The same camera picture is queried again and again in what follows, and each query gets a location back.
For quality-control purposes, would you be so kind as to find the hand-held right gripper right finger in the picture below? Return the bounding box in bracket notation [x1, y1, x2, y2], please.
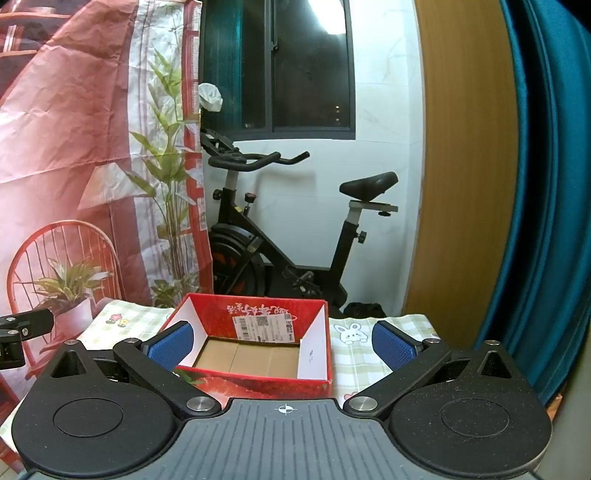
[342, 320, 533, 421]

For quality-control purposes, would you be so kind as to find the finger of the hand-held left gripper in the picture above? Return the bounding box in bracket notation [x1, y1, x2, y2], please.
[0, 308, 54, 370]

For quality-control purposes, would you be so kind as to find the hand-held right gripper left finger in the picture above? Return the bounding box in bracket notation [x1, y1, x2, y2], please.
[41, 320, 222, 419]

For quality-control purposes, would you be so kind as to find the red cardboard box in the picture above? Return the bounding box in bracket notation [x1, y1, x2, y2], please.
[159, 292, 334, 398]

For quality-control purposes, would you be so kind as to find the checked printed tablecloth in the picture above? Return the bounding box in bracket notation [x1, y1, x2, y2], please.
[0, 299, 441, 472]

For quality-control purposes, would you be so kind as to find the black bag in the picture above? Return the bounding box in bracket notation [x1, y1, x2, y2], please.
[344, 302, 384, 319]

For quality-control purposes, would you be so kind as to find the black exercise bike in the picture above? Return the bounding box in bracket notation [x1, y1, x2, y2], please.
[199, 129, 400, 315]

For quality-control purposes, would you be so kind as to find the wooden door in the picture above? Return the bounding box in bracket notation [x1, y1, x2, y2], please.
[402, 0, 527, 319]

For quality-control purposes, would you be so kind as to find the teal curtain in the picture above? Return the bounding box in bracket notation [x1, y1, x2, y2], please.
[478, 0, 591, 407]

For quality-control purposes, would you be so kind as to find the white plastic bag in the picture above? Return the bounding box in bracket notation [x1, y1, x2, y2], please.
[198, 83, 223, 113]

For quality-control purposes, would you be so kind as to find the dark framed window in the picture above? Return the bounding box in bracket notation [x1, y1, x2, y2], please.
[199, 0, 356, 141]

